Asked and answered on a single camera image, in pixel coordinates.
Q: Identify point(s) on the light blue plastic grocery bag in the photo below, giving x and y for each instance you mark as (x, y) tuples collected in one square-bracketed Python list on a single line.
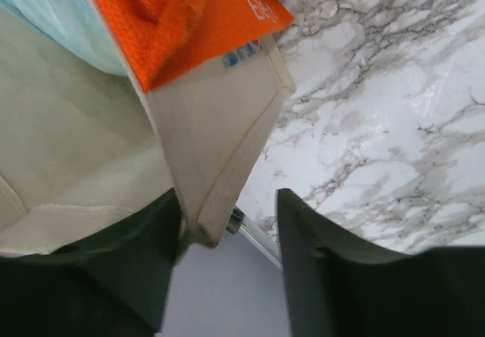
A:
[(72, 24)]

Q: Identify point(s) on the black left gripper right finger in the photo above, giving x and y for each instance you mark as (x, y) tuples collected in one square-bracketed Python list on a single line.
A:
[(338, 284)]

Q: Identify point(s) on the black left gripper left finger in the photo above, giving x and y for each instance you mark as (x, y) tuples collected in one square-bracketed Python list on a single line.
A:
[(112, 283)]

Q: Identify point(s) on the beige canvas tote bag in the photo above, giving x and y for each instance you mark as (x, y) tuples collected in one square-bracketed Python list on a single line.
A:
[(82, 149)]

